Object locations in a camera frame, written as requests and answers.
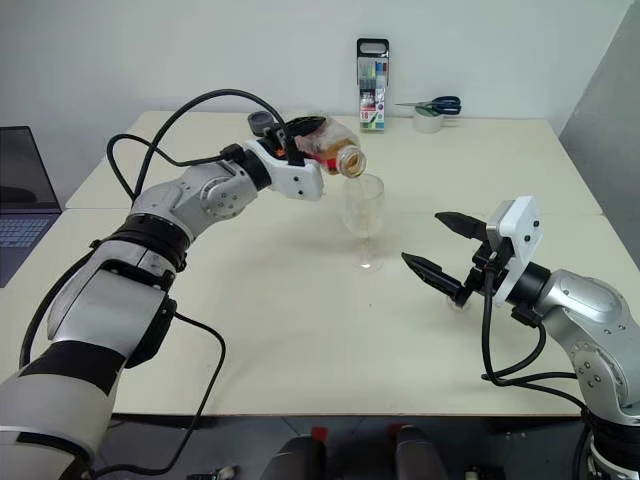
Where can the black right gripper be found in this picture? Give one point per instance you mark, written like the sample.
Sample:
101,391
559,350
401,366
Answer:
482,262

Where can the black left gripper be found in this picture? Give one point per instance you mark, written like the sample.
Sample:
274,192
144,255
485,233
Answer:
295,152

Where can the clear plastic drink bottle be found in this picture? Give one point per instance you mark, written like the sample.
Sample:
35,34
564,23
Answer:
342,145

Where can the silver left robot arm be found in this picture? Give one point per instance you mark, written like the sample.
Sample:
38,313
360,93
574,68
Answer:
100,310

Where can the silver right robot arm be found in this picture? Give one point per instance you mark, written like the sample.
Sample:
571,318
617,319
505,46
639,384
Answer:
590,305

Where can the clear wine glass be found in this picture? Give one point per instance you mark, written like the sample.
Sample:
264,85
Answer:
362,210

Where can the marker pen set pack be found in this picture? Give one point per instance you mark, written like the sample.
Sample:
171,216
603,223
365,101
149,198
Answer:
372,80

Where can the white tape roll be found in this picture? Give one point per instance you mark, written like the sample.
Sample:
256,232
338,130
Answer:
428,122

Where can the grey partition panel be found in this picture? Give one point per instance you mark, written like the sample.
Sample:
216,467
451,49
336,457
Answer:
605,125

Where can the dark rounded shape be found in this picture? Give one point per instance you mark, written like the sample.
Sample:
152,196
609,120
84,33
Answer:
295,457
420,452

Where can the dark open laptop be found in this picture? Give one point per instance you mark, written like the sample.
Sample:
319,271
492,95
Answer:
22,190

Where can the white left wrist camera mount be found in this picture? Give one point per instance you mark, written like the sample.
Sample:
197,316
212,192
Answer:
295,180

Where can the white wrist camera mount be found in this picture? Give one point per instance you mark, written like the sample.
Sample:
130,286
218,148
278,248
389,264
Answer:
295,180
522,225

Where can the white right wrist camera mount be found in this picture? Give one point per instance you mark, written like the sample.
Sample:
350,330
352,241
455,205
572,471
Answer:
522,225

